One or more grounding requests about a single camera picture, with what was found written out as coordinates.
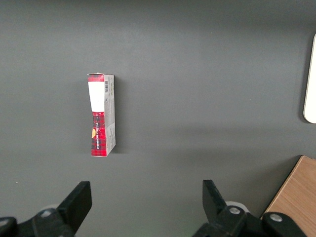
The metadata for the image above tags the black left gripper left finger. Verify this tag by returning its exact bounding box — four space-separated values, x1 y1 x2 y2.
58 181 93 233

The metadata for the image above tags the red plaid cardboard box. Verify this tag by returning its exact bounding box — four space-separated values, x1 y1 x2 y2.
87 73 117 158

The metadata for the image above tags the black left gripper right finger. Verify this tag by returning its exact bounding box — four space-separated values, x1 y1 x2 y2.
202 179 227 224

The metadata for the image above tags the cream plastic tray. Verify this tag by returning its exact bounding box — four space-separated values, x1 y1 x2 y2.
303 33 316 124

